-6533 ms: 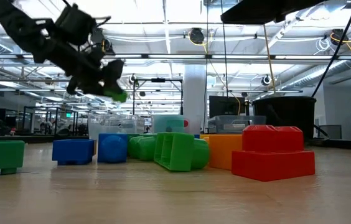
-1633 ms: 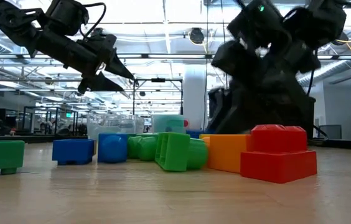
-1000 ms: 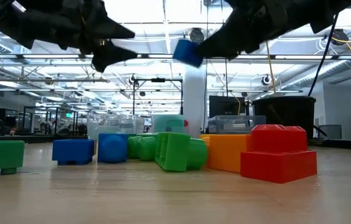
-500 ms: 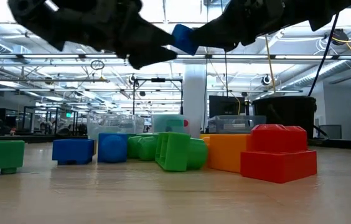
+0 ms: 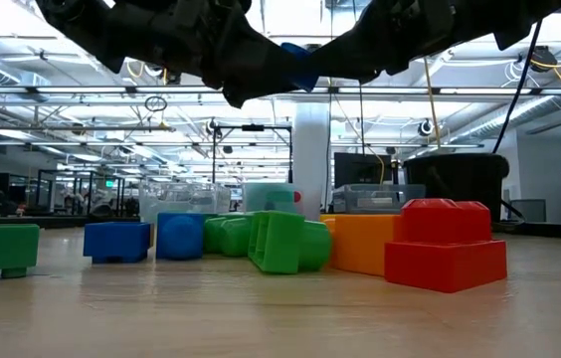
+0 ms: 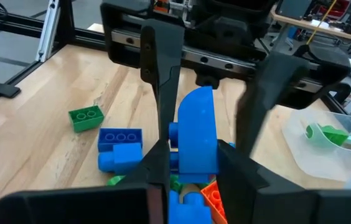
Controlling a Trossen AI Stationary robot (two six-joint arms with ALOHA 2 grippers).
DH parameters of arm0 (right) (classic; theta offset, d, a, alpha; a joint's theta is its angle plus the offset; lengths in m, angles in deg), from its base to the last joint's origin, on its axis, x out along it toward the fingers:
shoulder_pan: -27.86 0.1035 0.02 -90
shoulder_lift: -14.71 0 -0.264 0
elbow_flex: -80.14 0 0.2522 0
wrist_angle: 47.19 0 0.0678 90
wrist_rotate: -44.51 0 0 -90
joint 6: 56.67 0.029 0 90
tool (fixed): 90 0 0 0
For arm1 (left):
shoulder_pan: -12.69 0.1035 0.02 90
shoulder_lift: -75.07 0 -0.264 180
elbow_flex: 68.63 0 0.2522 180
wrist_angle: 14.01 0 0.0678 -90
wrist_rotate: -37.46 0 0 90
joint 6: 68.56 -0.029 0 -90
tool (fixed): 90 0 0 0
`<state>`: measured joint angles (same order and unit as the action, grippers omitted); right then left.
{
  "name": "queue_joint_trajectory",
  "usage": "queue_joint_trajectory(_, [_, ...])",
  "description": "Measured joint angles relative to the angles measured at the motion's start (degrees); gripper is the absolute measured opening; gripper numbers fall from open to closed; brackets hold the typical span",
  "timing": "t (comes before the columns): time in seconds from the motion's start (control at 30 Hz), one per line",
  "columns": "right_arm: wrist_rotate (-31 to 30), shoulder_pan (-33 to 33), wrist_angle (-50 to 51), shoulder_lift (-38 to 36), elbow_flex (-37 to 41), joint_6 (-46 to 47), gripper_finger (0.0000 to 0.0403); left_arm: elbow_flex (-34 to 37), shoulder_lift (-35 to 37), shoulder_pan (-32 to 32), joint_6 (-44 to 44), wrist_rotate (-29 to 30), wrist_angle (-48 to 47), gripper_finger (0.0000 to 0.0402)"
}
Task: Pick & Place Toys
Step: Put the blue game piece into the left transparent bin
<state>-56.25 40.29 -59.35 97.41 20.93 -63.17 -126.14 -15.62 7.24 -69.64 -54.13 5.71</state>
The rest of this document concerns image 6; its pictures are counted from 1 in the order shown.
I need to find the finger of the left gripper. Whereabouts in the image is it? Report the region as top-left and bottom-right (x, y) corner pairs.
(139, 18), (185, 147)
(235, 50), (310, 157)

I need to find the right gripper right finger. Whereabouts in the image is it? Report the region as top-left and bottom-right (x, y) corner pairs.
(217, 139), (351, 224)

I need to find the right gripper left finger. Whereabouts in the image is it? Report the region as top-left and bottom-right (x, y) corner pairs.
(0, 138), (171, 224)

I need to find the blue curved toy block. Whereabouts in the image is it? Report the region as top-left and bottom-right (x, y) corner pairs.
(168, 86), (220, 184)

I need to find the blue round-stud toy block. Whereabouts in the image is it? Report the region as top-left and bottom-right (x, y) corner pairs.
(168, 189), (214, 224)

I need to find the clear plastic bin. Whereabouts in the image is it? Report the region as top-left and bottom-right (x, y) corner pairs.
(281, 107), (351, 190)

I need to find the dark blue toy brick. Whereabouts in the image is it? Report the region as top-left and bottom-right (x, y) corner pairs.
(97, 127), (143, 153)

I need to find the dark green toy brick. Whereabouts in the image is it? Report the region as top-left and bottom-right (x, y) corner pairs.
(68, 105), (105, 134)

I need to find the wooden background desk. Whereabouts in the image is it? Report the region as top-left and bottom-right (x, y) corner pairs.
(269, 4), (351, 47)

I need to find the yellow hanging cord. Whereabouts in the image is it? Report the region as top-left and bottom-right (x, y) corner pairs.
(306, 0), (339, 45)

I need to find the silver aluminium bracket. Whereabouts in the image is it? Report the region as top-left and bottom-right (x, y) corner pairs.
(35, 0), (62, 63)

